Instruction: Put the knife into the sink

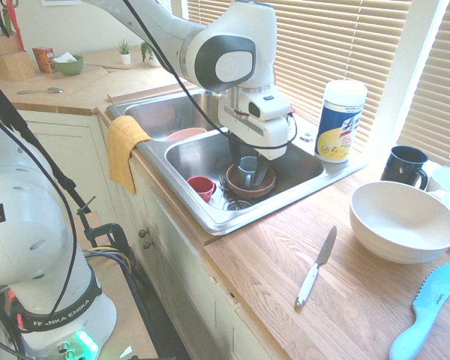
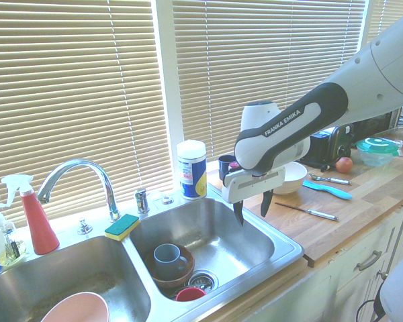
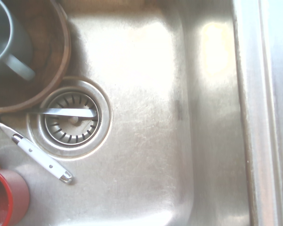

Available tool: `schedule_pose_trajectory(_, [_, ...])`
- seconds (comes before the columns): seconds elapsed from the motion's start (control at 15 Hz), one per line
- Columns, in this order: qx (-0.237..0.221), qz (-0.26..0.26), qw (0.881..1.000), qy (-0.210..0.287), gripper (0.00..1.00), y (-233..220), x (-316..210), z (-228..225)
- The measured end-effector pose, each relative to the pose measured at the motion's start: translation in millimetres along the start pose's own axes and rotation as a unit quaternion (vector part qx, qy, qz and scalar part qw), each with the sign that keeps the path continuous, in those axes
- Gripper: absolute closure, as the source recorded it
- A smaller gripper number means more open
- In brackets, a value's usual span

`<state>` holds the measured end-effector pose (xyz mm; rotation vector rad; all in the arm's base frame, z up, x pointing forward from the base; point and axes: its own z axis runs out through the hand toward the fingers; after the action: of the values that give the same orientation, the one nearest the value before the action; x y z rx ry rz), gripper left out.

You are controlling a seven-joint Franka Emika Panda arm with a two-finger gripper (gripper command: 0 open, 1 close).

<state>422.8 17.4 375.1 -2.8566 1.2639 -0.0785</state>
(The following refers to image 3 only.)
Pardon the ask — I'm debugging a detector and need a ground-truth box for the white-handled metal utensil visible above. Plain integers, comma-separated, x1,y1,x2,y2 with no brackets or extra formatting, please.
0,117,75,185

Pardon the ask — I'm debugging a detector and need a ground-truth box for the metal sink drain strainer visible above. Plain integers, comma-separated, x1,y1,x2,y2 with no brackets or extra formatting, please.
25,76,113,159

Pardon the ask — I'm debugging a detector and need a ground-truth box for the stainless steel sink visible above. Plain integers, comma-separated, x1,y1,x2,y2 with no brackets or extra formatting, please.
0,0,283,226

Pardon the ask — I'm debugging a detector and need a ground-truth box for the brown wooden bowl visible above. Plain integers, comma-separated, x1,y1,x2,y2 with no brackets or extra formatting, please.
0,0,72,113

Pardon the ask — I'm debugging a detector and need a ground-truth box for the red mug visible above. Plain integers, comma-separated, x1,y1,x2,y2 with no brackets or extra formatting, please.
0,147,30,226

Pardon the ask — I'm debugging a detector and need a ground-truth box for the grey-blue ceramic mug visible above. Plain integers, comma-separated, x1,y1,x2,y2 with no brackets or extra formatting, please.
0,0,36,81

